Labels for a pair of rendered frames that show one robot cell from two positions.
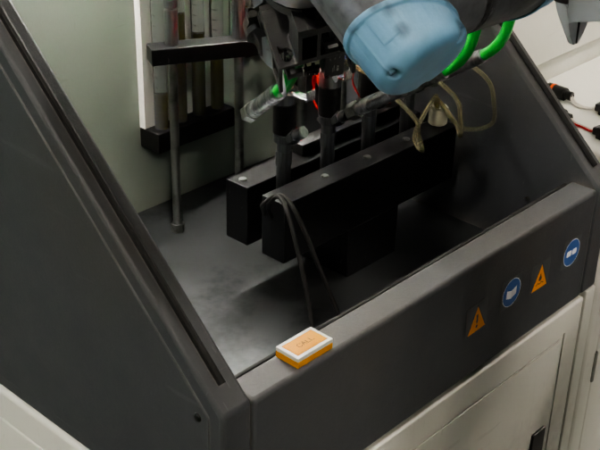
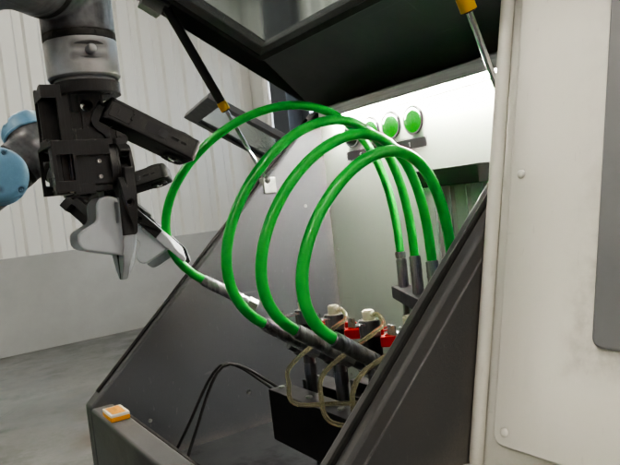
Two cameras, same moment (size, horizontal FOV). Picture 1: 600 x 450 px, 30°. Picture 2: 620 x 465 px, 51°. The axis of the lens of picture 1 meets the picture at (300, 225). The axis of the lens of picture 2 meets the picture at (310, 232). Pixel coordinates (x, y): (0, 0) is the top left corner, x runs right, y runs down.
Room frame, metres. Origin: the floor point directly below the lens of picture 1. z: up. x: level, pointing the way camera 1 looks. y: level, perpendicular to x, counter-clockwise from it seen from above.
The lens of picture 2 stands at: (1.50, -0.91, 1.26)
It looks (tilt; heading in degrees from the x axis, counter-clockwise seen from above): 3 degrees down; 105
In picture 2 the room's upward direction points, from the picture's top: 6 degrees counter-clockwise
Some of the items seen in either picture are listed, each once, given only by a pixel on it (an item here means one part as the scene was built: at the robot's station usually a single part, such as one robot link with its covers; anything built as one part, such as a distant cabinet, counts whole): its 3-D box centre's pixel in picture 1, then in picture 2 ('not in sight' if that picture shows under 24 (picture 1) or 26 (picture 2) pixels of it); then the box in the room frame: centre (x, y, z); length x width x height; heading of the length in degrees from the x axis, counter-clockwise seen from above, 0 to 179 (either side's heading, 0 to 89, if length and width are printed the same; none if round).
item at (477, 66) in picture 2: not in sight; (411, 89); (1.41, 0.22, 1.43); 0.54 x 0.03 x 0.02; 138
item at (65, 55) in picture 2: not in sight; (83, 65); (1.11, -0.29, 1.43); 0.08 x 0.08 x 0.05
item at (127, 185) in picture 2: not in sight; (122, 195); (1.13, -0.29, 1.29); 0.05 x 0.02 x 0.09; 138
